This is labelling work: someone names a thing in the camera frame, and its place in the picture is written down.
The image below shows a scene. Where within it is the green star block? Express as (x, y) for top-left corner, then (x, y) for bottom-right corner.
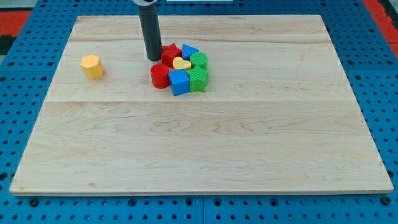
(187, 65), (209, 92)

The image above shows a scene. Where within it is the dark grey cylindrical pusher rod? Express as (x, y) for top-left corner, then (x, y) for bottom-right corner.
(138, 3), (162, 61)

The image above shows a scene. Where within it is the silver rod mount collar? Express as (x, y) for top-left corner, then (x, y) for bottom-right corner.
(132, 0), (157, 6)

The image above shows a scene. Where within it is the red cylinder block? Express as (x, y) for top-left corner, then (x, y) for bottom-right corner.
(150, 63), (169, 89)

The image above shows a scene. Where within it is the green cylinder block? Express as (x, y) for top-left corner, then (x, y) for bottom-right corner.
(190, 52), (208, 70)

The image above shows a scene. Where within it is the light wooden board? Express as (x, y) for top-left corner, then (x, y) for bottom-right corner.
(9, 15), (393, 196)

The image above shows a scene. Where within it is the blue cube block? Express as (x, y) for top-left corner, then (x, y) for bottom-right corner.
(169, 70), (190, 96)

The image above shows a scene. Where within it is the red star block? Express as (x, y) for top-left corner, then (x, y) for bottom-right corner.
(161, 44), (182, 68)

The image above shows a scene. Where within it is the yellow hexagon block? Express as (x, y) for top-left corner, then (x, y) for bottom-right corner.
(80, 54), (104, 80)

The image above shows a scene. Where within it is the yellow heart block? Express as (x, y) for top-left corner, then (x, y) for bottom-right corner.
(172, 57), (192, 70)

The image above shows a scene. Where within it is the blue triangle block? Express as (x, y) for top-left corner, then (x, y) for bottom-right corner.
(182, 44), (200, 60)

